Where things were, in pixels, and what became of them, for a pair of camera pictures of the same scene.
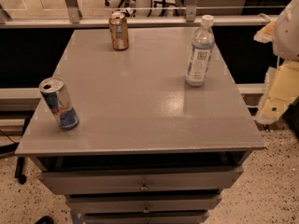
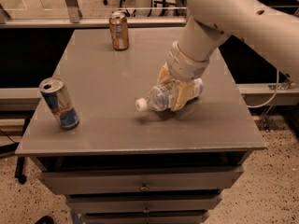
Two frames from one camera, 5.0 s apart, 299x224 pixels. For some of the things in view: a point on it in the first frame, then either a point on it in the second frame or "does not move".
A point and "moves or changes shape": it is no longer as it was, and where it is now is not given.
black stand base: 20,174 does not move
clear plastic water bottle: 200,53 moves or changes shape
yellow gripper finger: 281,88 -> 181,91
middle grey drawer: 143,202 does not move
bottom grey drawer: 148,217 does not move
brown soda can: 119,29 does not move
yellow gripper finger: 266,34 -> 164,75
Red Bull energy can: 57,94 does not move
